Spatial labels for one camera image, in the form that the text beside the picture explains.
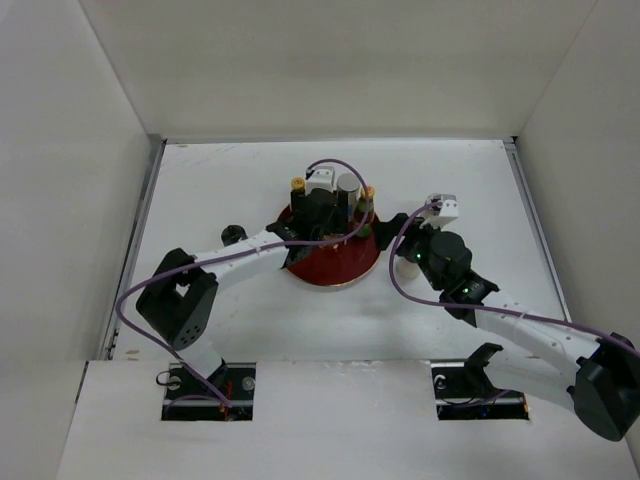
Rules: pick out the ketchup bottle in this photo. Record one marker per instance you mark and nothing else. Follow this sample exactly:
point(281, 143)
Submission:
point(364, 211)
point(298, 188)

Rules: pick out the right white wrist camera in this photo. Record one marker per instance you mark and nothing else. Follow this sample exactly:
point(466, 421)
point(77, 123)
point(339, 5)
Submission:
point(443, 209)

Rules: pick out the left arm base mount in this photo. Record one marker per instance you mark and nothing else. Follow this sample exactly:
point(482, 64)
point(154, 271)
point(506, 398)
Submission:
point(186, 399)

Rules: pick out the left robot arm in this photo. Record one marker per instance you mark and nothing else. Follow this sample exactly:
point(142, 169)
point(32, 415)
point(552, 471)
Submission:
point(177, 301)

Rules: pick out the black-lid shaker right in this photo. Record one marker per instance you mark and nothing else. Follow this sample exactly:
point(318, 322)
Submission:
point(406, 269)

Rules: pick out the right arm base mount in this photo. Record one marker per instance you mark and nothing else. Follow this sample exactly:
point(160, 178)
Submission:
point(463, 392)

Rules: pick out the red round tray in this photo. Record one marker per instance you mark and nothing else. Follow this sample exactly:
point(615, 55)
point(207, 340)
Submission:
point(338, 264)

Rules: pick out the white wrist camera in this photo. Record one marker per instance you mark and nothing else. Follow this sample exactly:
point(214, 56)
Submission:
point(319, 177)
point(443, 209)

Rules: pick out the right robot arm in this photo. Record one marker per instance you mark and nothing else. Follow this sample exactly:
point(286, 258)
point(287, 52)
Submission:
point(590, 373)

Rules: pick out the black-lid shaker far left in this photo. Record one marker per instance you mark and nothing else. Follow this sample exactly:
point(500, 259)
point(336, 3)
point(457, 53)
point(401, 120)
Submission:
point(233, 234)

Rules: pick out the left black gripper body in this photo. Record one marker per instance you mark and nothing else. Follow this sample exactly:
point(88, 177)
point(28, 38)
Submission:
point(337, 223)

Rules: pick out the tall pearl jar blue label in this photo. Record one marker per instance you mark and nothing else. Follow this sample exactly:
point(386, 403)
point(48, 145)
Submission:
point(348, 186)

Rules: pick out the black-lid shaker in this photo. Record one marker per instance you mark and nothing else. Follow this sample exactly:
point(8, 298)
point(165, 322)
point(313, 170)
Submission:
point(406, 269)
point(233, 234)

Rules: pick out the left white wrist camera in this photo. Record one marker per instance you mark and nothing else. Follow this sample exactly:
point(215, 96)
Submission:
point(319, 177)

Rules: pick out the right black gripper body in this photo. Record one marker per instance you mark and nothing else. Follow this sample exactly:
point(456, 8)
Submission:
point(417, 243)

